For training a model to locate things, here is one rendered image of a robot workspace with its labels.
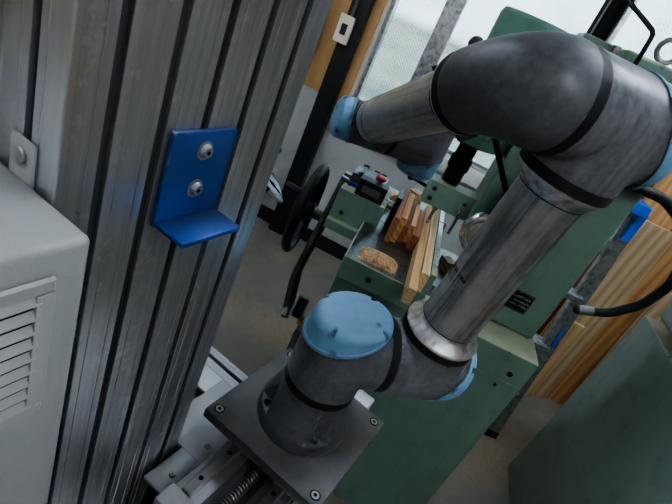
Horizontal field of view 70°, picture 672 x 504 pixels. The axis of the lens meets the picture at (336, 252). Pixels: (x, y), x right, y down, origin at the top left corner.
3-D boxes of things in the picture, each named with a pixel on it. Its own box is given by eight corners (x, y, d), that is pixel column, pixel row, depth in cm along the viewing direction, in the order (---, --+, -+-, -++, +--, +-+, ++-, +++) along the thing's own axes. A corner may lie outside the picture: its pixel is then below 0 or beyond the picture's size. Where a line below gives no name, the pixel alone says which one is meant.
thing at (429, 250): (430, 205, 164) (437, 192, 162) (435, 208, 164) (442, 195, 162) (412, 288, 111) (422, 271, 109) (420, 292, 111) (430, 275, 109)
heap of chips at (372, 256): (362, 245, 120) (365, 239, 119) (398, 263, 119) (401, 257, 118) (356, 257, 114) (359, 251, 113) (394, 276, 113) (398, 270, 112)
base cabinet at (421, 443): (292, 370, 204) (358, 232, 170) (416, 433, 201) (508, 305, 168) (250, 453, 164) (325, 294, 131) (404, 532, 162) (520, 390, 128)
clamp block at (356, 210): (340, 199, 147) (351, 173, 143) (380, 218, 146) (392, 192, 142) (327, 215, 134) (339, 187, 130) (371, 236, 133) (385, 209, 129)
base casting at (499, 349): (359, 233, 170) (369, 211, 166) (508, 306, 168) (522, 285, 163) (326, 294, 131) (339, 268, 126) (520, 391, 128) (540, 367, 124)
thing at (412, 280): (422, 213, 155) (427, 203, 153) (427, 216, 155) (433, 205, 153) (400, 301, 105) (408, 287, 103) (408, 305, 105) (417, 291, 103)
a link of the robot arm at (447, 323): (352, 345, 81) (563, 22, 51) (428, 358, 87) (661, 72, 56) (364, 408, 72) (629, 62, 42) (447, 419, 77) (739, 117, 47)
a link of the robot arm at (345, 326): (283, 340, 77) (312, 274, 71) (358, 353, 82) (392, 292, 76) (289, 401, 68) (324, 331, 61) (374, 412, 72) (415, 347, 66)
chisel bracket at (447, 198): (419, 197, 140) (433, 171, 136) (463, 218, 140) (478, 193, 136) (417, 205, 134) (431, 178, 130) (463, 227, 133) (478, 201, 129)
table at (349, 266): (352, 186, 169) (359, 170, 166) (431, 224, 167) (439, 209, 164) (298, 258, 115) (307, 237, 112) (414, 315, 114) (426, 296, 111)
